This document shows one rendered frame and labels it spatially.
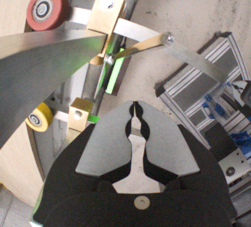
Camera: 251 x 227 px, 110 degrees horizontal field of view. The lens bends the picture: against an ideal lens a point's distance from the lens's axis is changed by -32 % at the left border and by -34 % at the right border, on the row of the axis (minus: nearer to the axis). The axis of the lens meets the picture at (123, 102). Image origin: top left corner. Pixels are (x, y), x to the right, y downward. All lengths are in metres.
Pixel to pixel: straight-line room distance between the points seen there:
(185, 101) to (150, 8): 0.82
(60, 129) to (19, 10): 0.64
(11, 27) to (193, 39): 1.21
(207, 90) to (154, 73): 0.49
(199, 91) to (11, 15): 1.19
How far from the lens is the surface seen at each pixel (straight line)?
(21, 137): 0.48
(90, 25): 0.25
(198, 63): 0.29
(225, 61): 1.21
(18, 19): 0.31
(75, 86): 0.58
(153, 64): 1.16
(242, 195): 0.61
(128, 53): 0.17
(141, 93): 1.24
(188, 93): 1.11
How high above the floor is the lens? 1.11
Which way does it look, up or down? 60 degrees down
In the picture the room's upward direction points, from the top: 175 degrees counter-clockwise
